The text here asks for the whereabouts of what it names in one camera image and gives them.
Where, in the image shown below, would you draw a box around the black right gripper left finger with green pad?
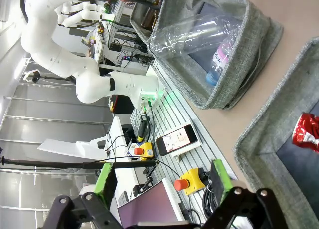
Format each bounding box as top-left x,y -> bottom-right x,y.
41,162 -> 130,229

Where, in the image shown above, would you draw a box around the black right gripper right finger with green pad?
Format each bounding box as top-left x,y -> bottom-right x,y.
201,158 -> 285,229

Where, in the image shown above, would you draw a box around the red wrapper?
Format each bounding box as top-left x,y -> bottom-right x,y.
292,112 -> 319,154

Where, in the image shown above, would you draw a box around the clear water bottle pink label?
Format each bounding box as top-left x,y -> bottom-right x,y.
205,27 -> 240,87

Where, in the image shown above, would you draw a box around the grey fabric basket blue lining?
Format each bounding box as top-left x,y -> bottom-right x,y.
233,36 -> 319,229
147,0 -> 285,110

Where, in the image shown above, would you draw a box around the yellow emergency stop red button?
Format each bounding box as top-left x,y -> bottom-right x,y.
133,142 -> 154,162
174,168 -> 207,196

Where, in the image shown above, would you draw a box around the white phone stand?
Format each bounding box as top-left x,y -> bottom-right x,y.
171,138 -> 202,162

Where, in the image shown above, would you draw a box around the long black pole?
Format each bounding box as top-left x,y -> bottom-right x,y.
0,157 -> 160,169

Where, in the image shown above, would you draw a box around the white framed monitor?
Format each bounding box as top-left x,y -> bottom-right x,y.
117,178 -> 185,229

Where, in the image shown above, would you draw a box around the black smartphone lit screen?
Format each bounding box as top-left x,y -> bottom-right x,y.
156,124 -> 199,156

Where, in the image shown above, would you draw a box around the black plug yellow tip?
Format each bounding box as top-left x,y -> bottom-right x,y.
136,118 -> 148,143

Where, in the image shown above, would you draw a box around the black box red edge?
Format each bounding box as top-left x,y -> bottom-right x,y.
110,94 -> 135,115

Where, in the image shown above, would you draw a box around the large clear plastic bottle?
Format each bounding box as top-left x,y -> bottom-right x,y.
149,13 -> 242,63

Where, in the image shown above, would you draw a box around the coiled black cable bundle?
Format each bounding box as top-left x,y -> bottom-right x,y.
202,181 -> 221,218

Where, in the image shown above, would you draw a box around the small black camera mount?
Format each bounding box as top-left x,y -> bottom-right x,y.
133,174 -> 155,197

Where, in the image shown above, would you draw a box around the white angled bracket stand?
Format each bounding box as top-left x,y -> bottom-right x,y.
37,115 -> 133,163

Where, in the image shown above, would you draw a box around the slotted aluminium base plate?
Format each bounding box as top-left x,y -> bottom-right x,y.
129,59 -> 251,229

